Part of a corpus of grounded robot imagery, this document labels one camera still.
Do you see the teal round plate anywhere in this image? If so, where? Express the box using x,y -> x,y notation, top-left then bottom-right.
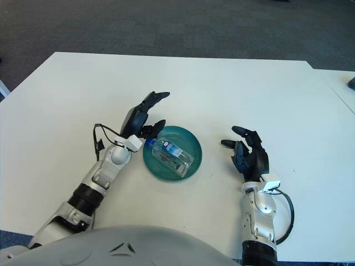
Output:
142,125 -> 203,182

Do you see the clear plastic bottle blue label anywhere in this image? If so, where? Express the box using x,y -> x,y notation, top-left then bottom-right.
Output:
144,137 -> 194,177

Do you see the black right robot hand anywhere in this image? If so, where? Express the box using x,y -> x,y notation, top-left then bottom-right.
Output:
221,126 -> 270,183

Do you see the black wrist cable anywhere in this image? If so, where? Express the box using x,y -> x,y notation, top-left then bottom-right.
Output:
93,123 -> 125,161
273,187 -> 295,246

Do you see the white adjoining table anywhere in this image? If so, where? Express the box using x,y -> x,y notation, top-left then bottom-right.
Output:
313,69 -> 355,114

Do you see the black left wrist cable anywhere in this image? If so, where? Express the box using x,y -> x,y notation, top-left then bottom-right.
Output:
93,123 -> 125,161

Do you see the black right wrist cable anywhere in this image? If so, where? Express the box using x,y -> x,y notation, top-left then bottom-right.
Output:
273,187 -> 295,246

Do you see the grey robot torso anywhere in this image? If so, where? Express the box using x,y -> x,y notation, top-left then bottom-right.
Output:
0,226 -> 239,266

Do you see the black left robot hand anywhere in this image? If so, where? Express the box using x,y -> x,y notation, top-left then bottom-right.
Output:
119,91 -> 171,139

